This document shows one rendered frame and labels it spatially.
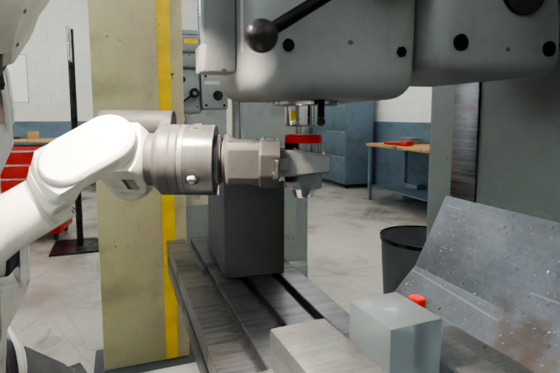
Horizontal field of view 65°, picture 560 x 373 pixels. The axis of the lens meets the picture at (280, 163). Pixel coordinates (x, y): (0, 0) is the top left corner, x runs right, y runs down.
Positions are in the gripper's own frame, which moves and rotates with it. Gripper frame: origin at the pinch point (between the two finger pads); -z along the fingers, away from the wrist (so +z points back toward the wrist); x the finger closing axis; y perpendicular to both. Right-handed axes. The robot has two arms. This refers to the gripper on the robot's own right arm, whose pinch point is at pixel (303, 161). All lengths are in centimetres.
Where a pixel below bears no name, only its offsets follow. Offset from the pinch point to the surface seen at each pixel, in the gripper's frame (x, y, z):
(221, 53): -5.4, -12.4, 9.8
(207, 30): -5.8, -14.8, 11.2
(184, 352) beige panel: 165, 119, 47
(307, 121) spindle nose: -2.4, -5.0, -0.2
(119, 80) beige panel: 156, -22, 75
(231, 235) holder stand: 26.5, 17.0, 11.3
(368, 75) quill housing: -8.4, -10.0, -6.0
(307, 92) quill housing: -9.5, -8.0, 0.6
